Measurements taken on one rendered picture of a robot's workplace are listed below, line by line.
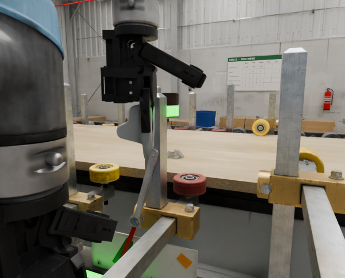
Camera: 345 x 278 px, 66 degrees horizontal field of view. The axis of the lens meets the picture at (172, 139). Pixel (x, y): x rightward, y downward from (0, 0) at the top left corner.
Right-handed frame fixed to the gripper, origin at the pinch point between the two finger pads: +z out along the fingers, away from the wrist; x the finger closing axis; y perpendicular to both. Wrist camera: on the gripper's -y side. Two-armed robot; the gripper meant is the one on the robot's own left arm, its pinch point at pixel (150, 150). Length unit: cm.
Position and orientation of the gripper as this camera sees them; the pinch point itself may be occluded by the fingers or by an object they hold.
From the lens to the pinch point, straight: 46.8
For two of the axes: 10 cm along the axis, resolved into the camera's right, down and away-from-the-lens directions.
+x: -0.4, 1.7, -9.8
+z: 0.0, 9.9, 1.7
